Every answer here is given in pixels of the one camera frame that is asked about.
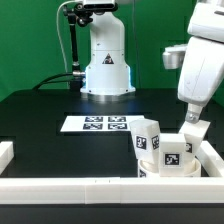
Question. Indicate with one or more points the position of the white fiducial marker sheet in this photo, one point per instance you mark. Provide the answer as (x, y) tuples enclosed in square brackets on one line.
[(98, 123)]

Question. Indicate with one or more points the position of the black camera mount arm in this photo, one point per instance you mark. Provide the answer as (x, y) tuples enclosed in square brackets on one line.
[(76, 16)]

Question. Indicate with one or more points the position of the white U-shaped fence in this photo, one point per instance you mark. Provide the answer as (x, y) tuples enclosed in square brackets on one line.
[(208, 189)]

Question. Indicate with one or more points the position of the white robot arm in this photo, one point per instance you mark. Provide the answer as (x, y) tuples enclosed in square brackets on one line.
[(108, 74)]

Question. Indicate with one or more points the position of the white camera on mount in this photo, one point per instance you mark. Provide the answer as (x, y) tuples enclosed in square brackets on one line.
[(99, 4)]

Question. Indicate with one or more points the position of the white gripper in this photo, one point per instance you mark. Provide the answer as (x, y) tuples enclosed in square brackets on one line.
[(201, 59)]

